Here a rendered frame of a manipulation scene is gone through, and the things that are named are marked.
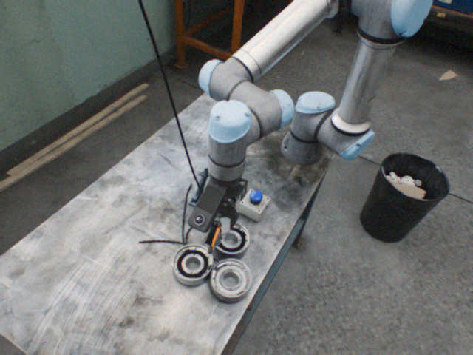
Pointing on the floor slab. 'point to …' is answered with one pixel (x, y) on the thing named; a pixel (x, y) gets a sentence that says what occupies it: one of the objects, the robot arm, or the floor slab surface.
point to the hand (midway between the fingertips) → (216, 231)
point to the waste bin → (375, 221)
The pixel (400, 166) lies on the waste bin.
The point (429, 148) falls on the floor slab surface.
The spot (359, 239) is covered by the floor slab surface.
